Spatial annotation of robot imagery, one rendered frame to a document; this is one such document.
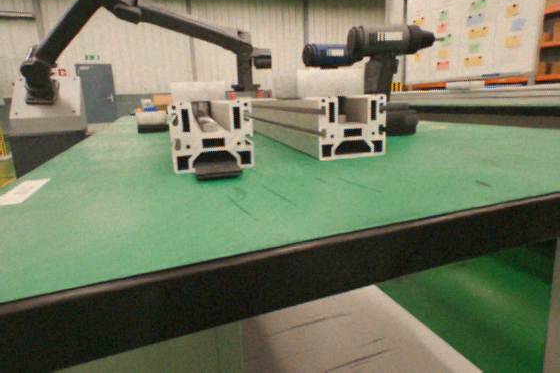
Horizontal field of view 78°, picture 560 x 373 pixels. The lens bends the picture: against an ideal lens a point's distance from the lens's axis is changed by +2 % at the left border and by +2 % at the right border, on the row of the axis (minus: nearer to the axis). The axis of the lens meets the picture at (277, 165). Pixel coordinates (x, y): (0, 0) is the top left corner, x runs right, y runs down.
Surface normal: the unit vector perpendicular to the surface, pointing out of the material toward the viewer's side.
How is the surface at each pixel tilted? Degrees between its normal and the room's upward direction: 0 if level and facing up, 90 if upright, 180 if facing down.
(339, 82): 90
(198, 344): 90
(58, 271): 0
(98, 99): 90
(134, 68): 90
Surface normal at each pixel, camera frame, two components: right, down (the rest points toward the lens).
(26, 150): 0.35, 0.17
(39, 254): -0.04, -0.98
